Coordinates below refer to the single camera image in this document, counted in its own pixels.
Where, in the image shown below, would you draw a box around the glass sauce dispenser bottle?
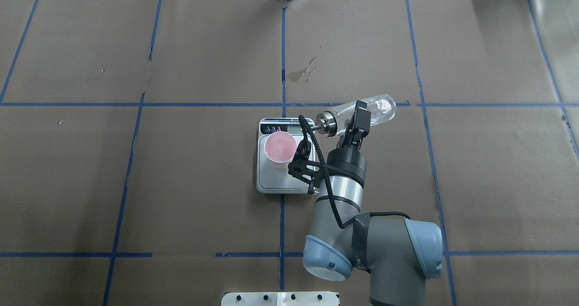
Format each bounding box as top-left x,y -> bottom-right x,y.
312,94 -> 397,137

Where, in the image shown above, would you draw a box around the pink paper cup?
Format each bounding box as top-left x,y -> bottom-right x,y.
263,131 -> 298,169

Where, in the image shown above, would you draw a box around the grey digital kitchen scale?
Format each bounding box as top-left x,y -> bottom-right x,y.
255,118 -> 308,194

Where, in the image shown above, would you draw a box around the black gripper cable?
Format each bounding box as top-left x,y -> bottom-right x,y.
296,115 -> 411,230

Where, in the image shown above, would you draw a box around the white pedestal column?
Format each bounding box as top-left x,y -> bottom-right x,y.
221,291 -> 341,306

